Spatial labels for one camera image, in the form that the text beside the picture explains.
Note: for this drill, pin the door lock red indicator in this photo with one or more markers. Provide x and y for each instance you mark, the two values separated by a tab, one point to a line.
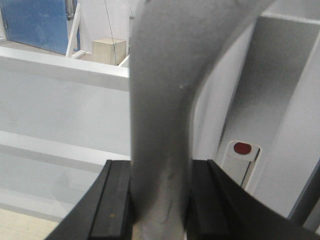
242	148

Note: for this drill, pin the grey curved door handle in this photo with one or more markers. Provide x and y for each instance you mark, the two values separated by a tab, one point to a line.
175	46

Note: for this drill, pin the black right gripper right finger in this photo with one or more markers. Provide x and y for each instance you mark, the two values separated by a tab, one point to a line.
219	209

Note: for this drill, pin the white wooden support stand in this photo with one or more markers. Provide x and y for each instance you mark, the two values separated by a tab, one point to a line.
73	38

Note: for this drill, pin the light wooden box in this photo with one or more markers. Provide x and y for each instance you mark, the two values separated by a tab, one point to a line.
110	51

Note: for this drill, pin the blue door panel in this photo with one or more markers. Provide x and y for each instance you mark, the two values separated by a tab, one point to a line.
38	23

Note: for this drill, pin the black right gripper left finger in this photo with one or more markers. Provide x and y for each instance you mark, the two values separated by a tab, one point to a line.
105	211

